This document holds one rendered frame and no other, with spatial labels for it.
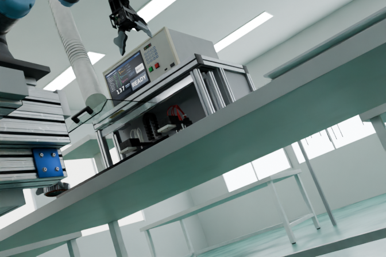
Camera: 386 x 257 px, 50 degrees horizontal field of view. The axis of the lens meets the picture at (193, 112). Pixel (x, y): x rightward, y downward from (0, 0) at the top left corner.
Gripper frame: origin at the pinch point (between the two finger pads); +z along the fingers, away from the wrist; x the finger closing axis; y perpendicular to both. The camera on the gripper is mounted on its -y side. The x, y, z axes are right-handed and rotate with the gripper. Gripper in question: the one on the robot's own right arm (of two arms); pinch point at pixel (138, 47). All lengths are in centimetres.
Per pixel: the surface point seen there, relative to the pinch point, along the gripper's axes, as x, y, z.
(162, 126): -11.6, -19.6, 26.1
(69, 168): -431, -411, -103
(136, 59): -18.6, -29.0, -11.5
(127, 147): -33.3, -22.7, 26.4
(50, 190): -63, -3, 34
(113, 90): -38.0, -31.8, -5.2
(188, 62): 7.8, -22.5, 5.7
